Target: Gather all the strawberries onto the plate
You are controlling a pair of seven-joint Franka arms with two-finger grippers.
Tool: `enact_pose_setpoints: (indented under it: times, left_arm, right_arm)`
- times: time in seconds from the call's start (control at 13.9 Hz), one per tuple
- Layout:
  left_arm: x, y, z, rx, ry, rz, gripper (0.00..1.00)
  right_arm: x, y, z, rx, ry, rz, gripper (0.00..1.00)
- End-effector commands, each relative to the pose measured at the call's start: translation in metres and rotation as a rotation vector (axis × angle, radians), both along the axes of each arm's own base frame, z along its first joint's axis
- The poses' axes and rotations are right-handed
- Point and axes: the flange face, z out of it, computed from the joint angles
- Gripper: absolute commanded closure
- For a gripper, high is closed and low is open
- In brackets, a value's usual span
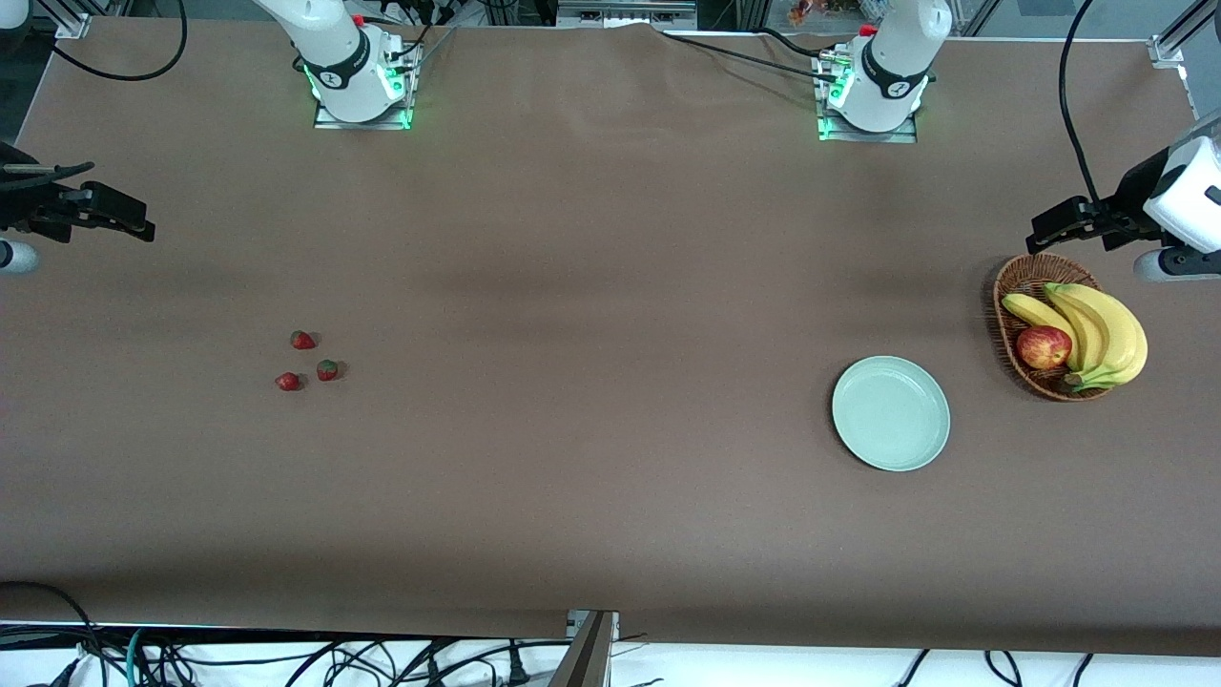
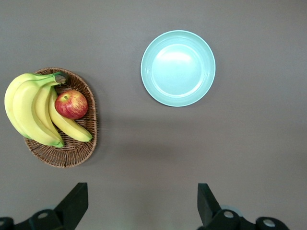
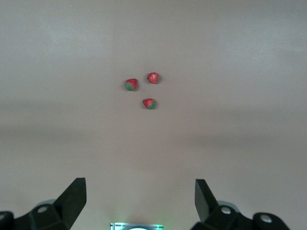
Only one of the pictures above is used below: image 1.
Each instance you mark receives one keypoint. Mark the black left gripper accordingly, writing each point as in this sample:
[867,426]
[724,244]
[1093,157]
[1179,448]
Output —
[1131,199]

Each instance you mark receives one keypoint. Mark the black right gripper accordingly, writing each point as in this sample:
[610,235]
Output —
[21,203]

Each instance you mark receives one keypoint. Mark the red strawberry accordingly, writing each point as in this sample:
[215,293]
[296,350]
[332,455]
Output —
[327,369]
[287,382]
[302,340]

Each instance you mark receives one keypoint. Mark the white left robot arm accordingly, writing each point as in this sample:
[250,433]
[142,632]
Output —
[892,67]

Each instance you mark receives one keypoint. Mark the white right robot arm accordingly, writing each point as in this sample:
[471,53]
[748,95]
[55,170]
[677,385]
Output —
[334,57]

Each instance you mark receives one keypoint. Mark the light green round plate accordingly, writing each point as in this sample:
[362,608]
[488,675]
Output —
[892,415]

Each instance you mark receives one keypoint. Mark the brown wicker basket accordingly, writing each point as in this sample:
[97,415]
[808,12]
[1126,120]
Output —
[1035,272]

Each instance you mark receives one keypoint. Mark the yellow banana bunch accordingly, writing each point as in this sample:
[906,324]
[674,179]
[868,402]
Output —
[1111,329]

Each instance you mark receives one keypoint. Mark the red apple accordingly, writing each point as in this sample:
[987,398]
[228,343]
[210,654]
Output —
[1043,348]

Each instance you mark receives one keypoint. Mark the orange background object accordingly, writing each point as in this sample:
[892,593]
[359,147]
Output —
[801,11]

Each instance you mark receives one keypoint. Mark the large table cover sheet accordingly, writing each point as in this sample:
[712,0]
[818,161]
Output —
[610,286]

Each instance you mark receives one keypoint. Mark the aluminium frame corner bracket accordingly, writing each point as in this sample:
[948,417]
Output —
[1166,52]
[74,26]

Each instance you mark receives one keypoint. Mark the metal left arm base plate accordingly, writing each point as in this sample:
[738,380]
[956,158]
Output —
[901,136]

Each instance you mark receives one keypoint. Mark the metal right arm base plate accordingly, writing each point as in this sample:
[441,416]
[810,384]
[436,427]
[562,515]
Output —
[324,120]

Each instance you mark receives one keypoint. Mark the aluminium frame rail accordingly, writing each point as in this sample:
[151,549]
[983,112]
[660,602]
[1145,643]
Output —
[620,14]

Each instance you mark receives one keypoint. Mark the aluminium profile post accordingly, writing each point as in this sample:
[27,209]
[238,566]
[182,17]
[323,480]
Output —
[589,658]

